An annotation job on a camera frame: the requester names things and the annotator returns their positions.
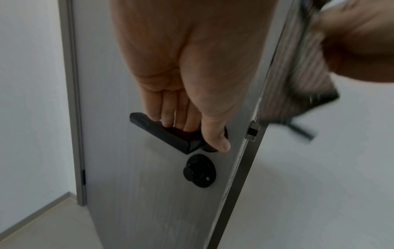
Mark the person's left hand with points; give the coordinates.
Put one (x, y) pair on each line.
(200, 60)

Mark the person's right hand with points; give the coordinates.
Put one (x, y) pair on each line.
(360, 43)

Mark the grey cleaning cloth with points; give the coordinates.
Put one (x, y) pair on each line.
(295, 80)

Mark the grey door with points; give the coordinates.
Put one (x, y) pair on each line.
(138, 194)

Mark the steel latch plate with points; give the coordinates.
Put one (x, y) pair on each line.
(254, 131)

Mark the black thumb-turn lock knob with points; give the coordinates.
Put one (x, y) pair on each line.
(200, 171)

